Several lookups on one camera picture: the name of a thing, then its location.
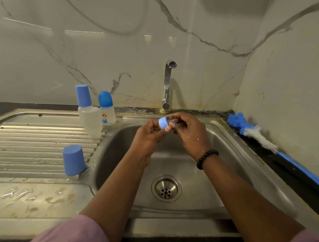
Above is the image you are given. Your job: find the person's left hand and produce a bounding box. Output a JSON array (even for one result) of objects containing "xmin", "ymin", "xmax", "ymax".
[{"xmin": 129, "ymin": 119, "xmax": 172, "ymax": 168}]

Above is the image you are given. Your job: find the person's right hand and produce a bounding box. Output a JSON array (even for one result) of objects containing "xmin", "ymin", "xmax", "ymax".
[{"xmin": 166, "ymin": 112, "xmax": 214, "ymax": 161}]

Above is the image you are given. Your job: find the blue collar ring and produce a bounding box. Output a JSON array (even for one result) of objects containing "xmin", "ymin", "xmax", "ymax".
[{"xmin": 158, "ymin": 116, "xmax": 170, "ymax": 130}]

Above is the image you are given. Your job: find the blue and white bottle brush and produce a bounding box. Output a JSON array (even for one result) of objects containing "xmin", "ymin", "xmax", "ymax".
[{"xmin": 227, "ymin": 112, "xmax": 319, "ymax": 185}]

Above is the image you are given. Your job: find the cartoon print baby bottle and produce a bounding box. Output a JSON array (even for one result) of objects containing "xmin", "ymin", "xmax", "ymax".
[{"xmin": 98, "ymin": 91, "xmax": 117, "ymax": 126}]

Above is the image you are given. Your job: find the translucent bottle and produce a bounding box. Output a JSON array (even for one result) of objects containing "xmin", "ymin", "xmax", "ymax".
[
  {"xmin": 78, "ymin": 106, "xmax": 103, "ymax": 140},
  {"xmin": 75, "ymin": 84, "xmax": 93, "ymax": 110}
]

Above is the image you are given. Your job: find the blue cylindrical bottle cap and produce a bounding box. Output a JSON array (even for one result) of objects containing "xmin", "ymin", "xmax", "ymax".
[{"xmin": 62, "ymin": 144, "xmax": 88, "ymax": 177}]

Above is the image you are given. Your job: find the translucent bottle front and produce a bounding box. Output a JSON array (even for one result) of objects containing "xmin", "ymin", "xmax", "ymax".
[{"xmin": 75, "ymin": 84, "xmax": 93, "ymax": 110}]

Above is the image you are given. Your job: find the person's left forearm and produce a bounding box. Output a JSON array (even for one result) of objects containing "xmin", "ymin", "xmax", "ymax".
[{"xmin": 80, "ymin": 157, "xmax": 153, "ymax": 242}]

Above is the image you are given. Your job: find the person's right forearm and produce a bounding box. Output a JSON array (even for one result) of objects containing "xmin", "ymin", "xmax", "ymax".
[{"xmin": 202, "ymin": 155, "xmax": 310, "ymax": 242}]

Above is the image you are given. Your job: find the metal sink drain strainer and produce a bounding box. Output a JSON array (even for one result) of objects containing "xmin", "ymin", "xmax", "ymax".
[{"xmin": 151, "ymin": 174, "xmax": 183, "ymax": 203}]

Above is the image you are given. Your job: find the chrome sink faucet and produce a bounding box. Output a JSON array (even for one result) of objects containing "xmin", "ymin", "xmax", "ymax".
[{"xmin": 161, "ymin": 60, "xmax": 178, "ymax": 111}]

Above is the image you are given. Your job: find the stainless steel sink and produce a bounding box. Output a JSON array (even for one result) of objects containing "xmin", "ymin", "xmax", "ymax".
[{"xmin": 0, "ymin": 109, "xmax": 319, "ymax": 240}]

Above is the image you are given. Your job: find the pink shirt sleeve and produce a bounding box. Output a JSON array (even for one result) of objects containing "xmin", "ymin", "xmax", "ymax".
[
  {"xmin": 291, "ymin": 229, "xmax": 319, "ymax": 242},
  {"xmin": 31, "ymin": 215, "xmax": 110, "ymax": 242}
]

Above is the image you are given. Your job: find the black bead bracelet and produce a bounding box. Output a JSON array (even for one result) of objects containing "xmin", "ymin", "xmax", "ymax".
[{"xmin": 196, "ymin": 149, "xmax": 220, "ymax": 171}]

